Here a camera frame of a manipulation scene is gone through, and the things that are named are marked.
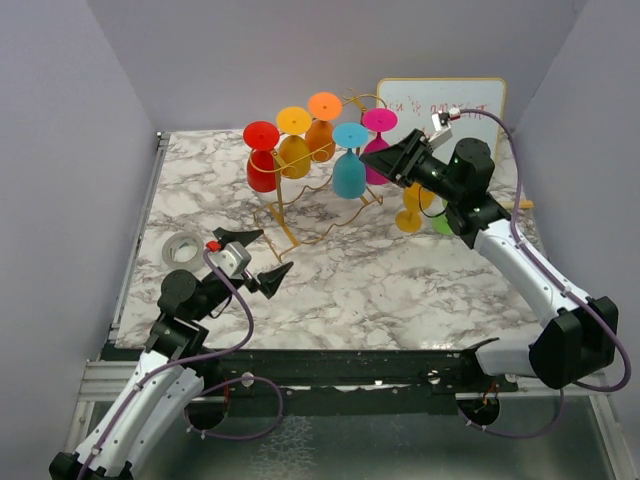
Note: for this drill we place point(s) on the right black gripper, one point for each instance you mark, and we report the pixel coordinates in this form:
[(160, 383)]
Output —
[(390, 163)]

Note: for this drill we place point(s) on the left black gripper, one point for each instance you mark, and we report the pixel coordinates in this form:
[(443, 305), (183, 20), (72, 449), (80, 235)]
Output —
[(270, 280)]

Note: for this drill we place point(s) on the magenta wine glass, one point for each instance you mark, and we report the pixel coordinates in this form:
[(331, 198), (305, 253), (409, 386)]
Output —
[(379, 121)]

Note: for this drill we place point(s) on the yellow wine glass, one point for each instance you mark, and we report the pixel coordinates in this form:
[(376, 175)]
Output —
[(415, 200)]

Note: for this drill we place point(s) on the teal wine glass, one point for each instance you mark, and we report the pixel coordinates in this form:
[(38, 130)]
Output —
[(349, 175)]

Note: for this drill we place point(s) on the green wine glass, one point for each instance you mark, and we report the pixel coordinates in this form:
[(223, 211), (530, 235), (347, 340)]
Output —
[(439, 220)]

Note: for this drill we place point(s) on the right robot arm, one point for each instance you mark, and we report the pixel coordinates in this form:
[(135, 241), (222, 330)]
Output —
[(577, 329)]

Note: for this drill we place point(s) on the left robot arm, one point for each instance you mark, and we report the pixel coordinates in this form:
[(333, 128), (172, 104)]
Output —
[(169, 370)]

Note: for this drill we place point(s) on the orange wine glass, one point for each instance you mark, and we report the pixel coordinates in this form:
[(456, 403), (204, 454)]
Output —
[(324, 108)]

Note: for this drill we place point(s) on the amber wine glass rear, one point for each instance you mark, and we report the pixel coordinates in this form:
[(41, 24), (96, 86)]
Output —
[(294, 122)]

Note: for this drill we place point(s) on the red wine glass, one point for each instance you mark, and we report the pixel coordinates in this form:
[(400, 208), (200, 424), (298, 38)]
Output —
[(261, 137)]

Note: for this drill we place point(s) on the clear tape roll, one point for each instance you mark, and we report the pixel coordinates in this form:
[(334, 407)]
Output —
[(183, 250)]

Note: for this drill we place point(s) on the small whiteboard with writing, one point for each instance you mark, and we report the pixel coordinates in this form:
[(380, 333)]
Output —
[(415, 100)]

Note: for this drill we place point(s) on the whiteboard marker pen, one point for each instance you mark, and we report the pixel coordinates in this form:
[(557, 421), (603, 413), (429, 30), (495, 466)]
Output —
[(523, 204)]

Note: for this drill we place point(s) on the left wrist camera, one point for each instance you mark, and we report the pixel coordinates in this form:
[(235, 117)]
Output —
[(232, 259)]

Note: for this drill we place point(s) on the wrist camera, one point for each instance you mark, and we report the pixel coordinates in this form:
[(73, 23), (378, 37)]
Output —
[(232, 259), (442, 122)]

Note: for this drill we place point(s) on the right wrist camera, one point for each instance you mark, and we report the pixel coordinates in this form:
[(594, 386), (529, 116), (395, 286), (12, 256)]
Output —
[(442, 122)]

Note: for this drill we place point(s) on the gold wire glass rack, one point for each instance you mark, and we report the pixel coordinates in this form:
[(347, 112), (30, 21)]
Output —
[(303, 212)]

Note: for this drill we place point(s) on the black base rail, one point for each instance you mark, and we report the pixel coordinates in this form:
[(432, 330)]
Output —
[(258, 383)]

